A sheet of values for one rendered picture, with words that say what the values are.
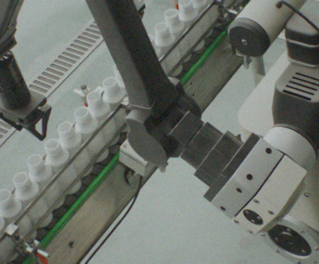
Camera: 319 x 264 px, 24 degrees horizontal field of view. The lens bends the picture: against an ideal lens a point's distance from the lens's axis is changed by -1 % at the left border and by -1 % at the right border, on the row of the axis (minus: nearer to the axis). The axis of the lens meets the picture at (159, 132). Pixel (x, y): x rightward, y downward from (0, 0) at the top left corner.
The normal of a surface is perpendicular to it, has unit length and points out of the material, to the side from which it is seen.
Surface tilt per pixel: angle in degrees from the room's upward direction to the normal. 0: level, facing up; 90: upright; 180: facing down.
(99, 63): 0
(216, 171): 61
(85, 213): 90
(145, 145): 90
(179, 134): 30
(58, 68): 0
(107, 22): 89
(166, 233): 0
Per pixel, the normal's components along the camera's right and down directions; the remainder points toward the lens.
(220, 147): 0.11, -0.29
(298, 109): -0.59, 0.22
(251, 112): -0.20, -0.67
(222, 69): 0.80, 0.31
